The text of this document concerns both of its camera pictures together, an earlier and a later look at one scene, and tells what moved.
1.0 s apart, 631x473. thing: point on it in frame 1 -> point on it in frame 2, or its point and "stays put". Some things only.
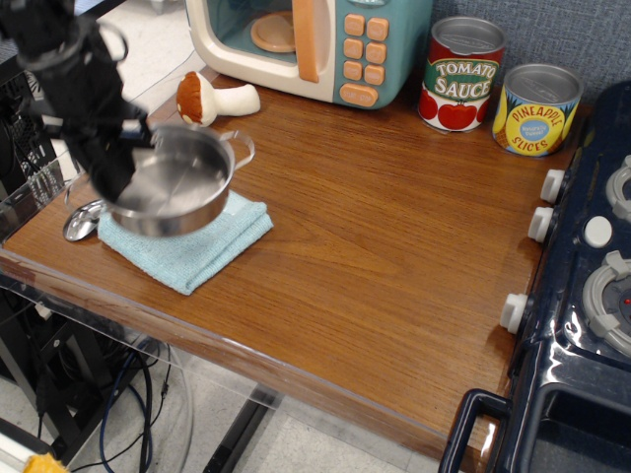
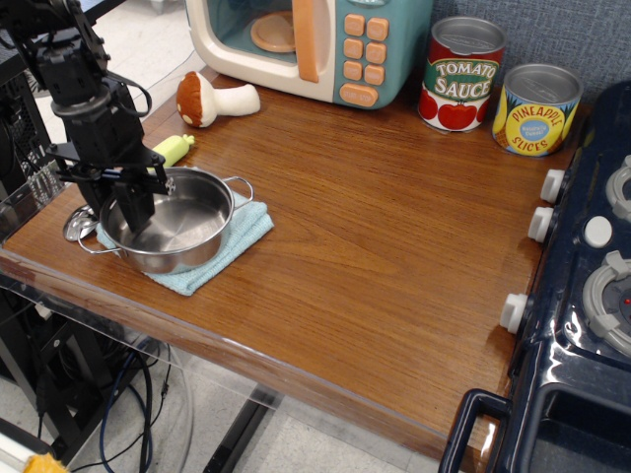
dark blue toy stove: [566, 397] stays put
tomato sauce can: [465, 56] stays put
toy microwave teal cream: [355, 53] stays put
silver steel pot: [180, 182] -> [184, 229]
